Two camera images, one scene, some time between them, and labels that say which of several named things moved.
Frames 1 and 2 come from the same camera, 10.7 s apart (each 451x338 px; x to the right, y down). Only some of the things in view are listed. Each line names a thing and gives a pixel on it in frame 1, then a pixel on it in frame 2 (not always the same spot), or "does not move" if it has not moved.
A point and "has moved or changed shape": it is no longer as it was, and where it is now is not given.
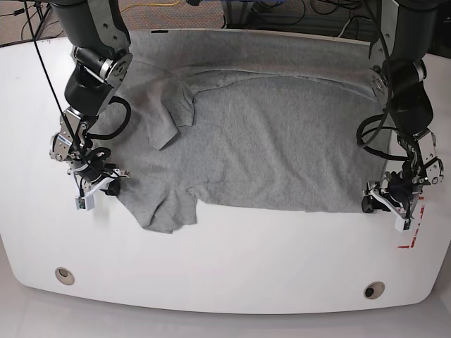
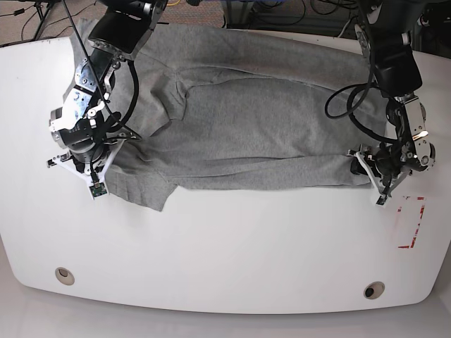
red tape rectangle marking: (414, 236) does not move
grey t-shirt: (246, 118) has moved or changed shape
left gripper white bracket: (89, 198) -> (96, 180)
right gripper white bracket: (374, 201) -> (383, 196)
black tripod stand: (42, 9) does not move
